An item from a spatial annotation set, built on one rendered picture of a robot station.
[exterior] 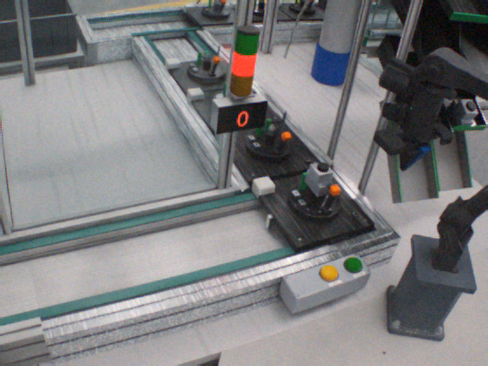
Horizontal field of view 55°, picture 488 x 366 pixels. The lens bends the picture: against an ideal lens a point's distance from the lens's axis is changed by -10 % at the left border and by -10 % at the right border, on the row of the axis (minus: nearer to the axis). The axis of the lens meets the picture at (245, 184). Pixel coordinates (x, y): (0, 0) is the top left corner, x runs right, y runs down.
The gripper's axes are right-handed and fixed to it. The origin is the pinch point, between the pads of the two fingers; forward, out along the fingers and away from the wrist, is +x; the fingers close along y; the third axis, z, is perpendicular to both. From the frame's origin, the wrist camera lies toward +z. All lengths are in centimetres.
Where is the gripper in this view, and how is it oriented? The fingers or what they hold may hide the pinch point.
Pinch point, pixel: (407, 157)
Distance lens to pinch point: 107.6
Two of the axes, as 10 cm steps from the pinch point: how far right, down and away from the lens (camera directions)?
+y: -9.0, 1.8, -4.0
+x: -1.3, 7.6, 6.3
